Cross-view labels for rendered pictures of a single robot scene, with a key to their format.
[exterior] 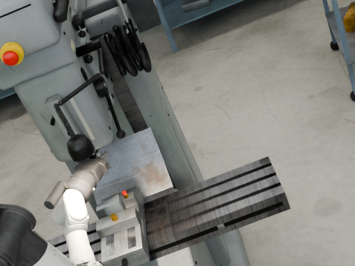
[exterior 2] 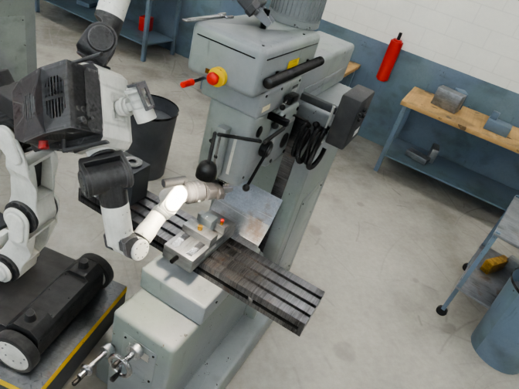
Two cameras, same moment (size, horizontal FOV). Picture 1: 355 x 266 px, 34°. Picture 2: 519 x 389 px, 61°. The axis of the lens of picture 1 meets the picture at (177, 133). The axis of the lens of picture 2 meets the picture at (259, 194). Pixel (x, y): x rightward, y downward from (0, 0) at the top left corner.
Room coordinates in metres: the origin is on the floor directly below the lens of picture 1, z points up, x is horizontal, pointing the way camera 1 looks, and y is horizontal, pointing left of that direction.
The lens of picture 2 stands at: (0.28, -0.22, 2.24)
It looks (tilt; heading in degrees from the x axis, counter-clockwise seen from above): 33 degrees down; 14
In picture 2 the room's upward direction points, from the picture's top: 17 degrees clockwise
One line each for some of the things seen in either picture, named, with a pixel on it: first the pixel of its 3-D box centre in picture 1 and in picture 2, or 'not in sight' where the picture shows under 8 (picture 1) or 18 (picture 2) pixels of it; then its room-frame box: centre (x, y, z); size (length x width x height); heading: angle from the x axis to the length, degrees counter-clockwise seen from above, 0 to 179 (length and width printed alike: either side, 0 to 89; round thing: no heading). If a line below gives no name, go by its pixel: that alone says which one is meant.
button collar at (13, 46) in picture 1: (11, 54); (217, 76); (1.49, 0.31, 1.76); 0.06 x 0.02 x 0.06; 84
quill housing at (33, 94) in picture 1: (66, 102); (235, 136); (1.72, 0.28, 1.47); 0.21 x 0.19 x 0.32; 84
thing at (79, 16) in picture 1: (78, 26); (286, 100); (1.77, 0.14, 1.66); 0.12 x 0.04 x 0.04; 174
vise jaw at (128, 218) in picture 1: (118, 222); (199, 232); (1.67, 0.32, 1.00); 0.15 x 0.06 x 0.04; 84
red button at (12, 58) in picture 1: (10, 57); (213, 78); (1.47, 0.31, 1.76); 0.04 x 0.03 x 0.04; 84
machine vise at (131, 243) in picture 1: (121, 224); (201, 235); (1.69, 0.32, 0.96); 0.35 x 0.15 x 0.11; 174
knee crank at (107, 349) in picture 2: not in sight; (93, 363); (1.21, 0.48, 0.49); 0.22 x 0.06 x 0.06; 174
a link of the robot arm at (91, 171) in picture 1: (86, 177); (204, 190); (1.64, 0.33, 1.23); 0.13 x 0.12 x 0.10; 59
